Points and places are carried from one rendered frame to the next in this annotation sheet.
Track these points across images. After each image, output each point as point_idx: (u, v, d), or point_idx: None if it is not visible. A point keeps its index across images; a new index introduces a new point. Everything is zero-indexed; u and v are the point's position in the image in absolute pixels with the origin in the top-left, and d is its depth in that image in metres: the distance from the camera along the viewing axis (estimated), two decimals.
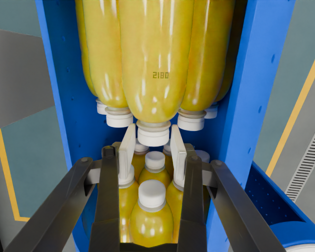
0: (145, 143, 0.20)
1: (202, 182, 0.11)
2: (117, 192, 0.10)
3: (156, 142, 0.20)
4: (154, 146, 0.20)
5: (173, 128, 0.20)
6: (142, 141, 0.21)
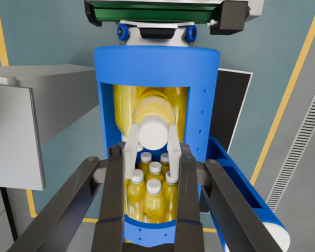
0: (145, 128, 0.20)
1: (197, 181, 0.11)
2: (121, 192, 0.10)
3: (157, 131, 0.21)
4: (154, 123, 0.20)
5: (170, 128, 0.20)
6: (142, 133, 0.21)
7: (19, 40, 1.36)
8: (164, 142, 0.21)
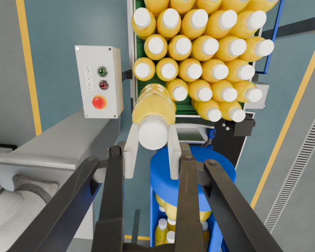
0: (145, 128, 0.20)
1: (197, 181, 0.11)
2: (122, 192, 0.10)
3: (157, 131, 0.21)
4: (154, 123, 0.20)
5: (170, 128, 0.20)
6: (142, 133, 0.21)
7: (48, 83, 1.54)
8: (164, 142, 0.21)
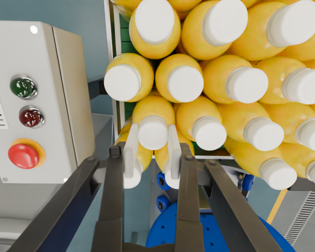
0: (145, 128, 0.20)
1: (197, 181, 0.11)
2: (121, 192, 0.10)
3: (157, 131, 0.21)
4: (154, 123, 0.20)
5: (170, 128, 0.20)
6: (142, 133, 0.21)
7: None
8: (164, 142, 0.21)
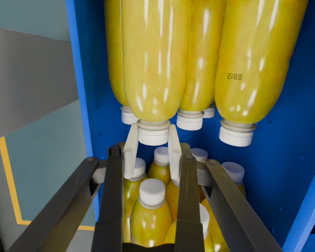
0: None
1: (197, 181, 0.11)
2: (121, 192, 0.10)
3: None
4: None
5: (170, 128, 0.20)
6: None
7: None
8: None
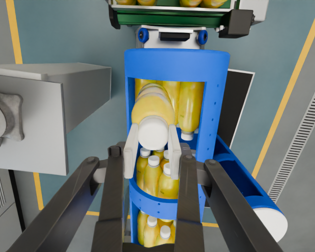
0: None
1: (197, 181, 0.11)
2: (121, 192, 0.10)
3: None
4: None
5: (170, 128, 0.20)
6: None
7: (33, 39, 1.43)
8: None
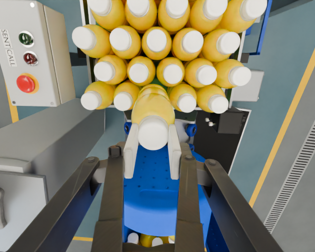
0: (97, 65, 0.34)
1: (197, 181, 0.11)
2: (121, 192, 0.10)
3: (105, 67, 0.34)
4: (103, 62, 0.34)
5: (170, 128, 0.20)
6: (96, 69, 0.35)
7: None
8: (109, 75, 0.35)
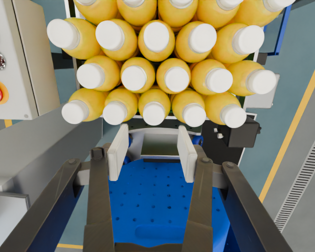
0: (81, 69, 0.27)
1: (212, 184, 0.11)
2: (108, 193, 0.10)
3: (90, 72, 0.27)
4: (88, 65, 0.27)
5: (180, 129, 0.20)
6: (79, 73, 0.27)
7: None
8: (97, 82, 0.28)
